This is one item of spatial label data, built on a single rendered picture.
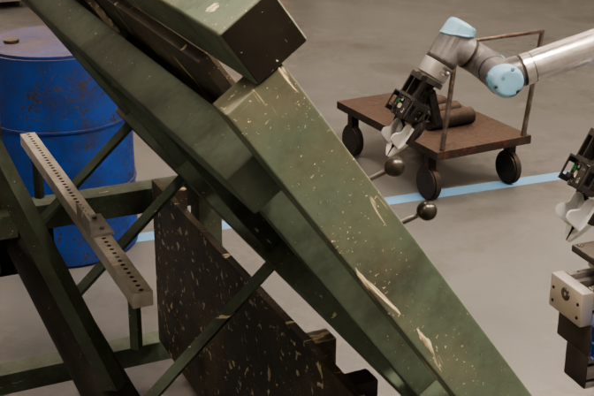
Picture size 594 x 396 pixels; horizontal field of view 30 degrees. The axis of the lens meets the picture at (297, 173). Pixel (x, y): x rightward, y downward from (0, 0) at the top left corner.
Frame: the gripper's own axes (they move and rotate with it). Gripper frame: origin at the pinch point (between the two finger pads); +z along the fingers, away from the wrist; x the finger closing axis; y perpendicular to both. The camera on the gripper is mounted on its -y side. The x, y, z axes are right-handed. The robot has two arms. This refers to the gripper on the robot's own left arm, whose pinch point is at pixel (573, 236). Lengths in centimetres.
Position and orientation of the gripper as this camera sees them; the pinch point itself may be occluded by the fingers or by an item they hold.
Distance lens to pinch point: 216.1
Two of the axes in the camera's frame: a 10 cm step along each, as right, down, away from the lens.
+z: -4.4, 8.8, 1.6
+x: 3.4, 3.3, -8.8
